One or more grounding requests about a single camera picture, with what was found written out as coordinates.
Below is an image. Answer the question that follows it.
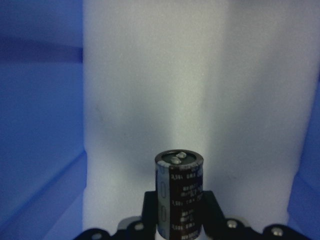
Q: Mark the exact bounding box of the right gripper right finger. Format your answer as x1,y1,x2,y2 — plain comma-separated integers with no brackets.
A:
199,191,307,240

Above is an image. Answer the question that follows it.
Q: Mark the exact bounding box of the black cylindrical capacitor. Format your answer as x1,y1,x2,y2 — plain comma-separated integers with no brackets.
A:
154,149,204,240

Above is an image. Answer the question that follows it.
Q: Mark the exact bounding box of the blue plastic bin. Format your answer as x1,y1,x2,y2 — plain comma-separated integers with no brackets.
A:
0,0,320,240

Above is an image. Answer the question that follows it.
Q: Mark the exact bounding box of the white foam pad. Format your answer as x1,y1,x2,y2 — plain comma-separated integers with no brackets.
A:
83,0,320,233

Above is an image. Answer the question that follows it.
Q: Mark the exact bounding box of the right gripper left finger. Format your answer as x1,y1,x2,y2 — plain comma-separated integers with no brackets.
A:
79,191,158,240

